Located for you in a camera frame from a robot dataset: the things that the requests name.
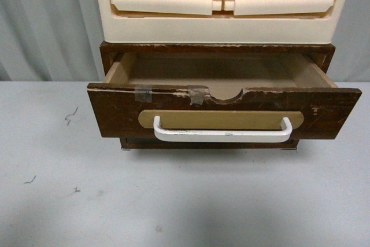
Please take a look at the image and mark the brown wooden drawer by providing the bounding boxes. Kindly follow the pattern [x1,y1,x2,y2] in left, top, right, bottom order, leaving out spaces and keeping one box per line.
[87,52,361,139]

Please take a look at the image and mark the dark brown wooden drawer cabinet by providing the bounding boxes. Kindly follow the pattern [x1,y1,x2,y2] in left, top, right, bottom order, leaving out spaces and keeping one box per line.
[99,42,336,151]

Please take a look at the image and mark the dark wooden lower drawer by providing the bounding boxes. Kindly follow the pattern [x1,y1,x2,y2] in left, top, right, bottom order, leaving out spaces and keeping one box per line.
[120,138,299,149]

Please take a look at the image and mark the cream plastic left flap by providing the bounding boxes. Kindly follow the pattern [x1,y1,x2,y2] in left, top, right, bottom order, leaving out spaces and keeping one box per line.
[111,0,223,16]

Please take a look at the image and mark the cream plastic flap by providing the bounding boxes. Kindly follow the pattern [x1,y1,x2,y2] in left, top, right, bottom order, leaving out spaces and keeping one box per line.
[111,0,223,16]
[224,0,335,16]

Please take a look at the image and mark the cream plastic storage box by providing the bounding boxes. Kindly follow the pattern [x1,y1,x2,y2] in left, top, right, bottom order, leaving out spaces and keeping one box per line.
[98,0,345,45]

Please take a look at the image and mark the cream plastic right flap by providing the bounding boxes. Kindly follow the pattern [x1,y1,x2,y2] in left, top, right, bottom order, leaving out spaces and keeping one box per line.
[224,0,335,16]

